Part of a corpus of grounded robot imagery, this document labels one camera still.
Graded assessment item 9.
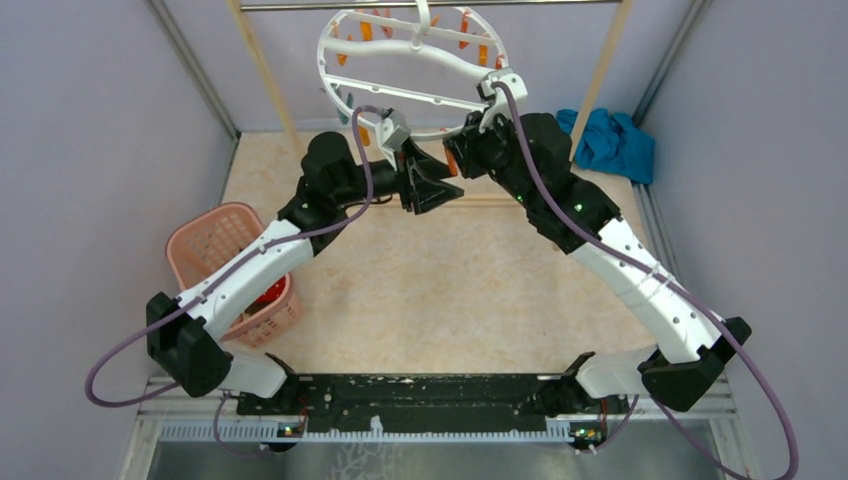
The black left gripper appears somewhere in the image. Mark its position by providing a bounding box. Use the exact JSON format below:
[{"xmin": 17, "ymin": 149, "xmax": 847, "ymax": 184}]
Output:
[{"xmin": 334, "ymin": 136, "xmax": 466, "ymax": 215}]

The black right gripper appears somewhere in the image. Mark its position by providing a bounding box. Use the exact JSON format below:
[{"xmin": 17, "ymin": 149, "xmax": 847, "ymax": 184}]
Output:
[{"xmin": 446, "ymin": 106, "xmax": 538, "ymax": 210}]

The orange clothes peg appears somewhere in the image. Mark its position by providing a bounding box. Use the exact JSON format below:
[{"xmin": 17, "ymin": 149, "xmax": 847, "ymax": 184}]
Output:
[{"xmin": 444, "ymin": 146, "xmax": 459, "ymax": 177}]

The white round clip hanger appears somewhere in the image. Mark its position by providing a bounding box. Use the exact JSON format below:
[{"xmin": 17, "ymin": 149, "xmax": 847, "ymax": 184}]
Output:
[{"xmin": 316, "ymin": 1, "xmax": 512, "ymax": 141}]

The red snowflake sock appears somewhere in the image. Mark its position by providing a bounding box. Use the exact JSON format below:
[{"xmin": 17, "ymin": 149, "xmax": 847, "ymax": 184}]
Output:
[{"xmin": 256, "ymin": 276, "xmax": 289, "ymax": 305}]

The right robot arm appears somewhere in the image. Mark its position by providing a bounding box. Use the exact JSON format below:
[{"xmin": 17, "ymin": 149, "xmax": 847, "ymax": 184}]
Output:
[{"xmin": 443, "ymin": 112, "xmax": 735, "ymax": 412}]

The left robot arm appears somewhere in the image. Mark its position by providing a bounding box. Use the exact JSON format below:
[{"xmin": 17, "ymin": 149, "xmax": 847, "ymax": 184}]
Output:
[{"xmin": 146, "ymin": 132, "xmax": 463, "ymax": 414}]

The blue crumpled cloth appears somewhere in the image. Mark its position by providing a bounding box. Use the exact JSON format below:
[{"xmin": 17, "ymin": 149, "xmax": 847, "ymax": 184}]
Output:
[{"xmin": 574, "ymin": 108, "xmax": 656, "ymax": 185}]

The pink plastic laundry basket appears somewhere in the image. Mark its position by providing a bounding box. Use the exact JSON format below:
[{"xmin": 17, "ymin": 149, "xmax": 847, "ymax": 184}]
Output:
[{"xmin": 164, "ymin": 201, "xmax": 304, "ymax": 350}]

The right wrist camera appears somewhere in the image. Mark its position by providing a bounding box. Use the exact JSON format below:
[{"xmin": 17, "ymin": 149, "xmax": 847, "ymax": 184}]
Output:
[{"xmin": 477, "ymin": 67, "xmax": 528, "ymax": 132}]

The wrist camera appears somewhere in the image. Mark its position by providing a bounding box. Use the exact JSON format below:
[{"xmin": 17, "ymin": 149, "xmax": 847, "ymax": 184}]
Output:
[
  {"xmin": 374, "ymin": 109, "xmax": 411, "ymax": 171},
  {"xmin": 477, "ymin": 67, "xmax": 528, "ymax": 132}
]

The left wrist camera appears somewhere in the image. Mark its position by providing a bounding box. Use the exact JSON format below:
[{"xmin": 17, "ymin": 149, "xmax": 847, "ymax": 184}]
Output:
[{"xmin": 374, "ymin": 109, "xmax": 411, "ymax": 171}]

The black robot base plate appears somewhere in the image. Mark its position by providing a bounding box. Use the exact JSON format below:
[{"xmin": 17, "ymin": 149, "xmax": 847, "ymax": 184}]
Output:
[{"xmin": 237, "ymin": 374, "xmax": 627, "ymax": 434}]

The wooden rack frame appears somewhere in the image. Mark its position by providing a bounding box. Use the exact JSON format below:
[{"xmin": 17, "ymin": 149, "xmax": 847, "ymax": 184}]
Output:
[{"xmin": 225, "ymin": 0, "xmax": 634, "ymax": 209}]

